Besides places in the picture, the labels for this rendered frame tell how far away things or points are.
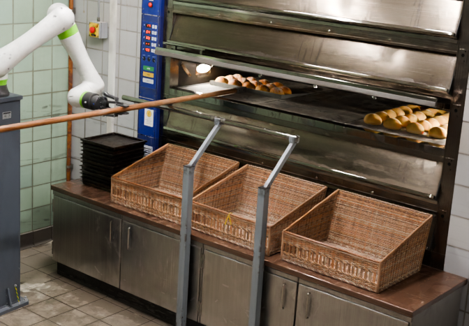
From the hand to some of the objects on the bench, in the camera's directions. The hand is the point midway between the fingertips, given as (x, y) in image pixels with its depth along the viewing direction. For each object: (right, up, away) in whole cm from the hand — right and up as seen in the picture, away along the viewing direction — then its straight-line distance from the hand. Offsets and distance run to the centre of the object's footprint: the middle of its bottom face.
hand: (122, 109), depth 451 cm
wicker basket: (+116, -77, -23) cm, 141 cm away
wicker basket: (+23, -52, +50) cm, 76 cm away
